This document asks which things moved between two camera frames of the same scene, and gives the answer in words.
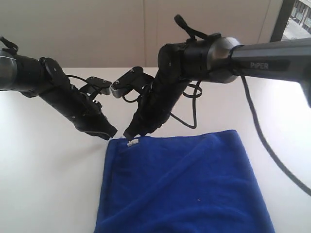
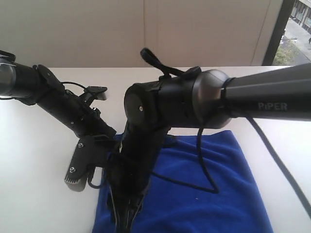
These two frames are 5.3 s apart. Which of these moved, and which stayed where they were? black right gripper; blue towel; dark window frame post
Moved: black right gripper
Stayed: blue towel; dark window frame post
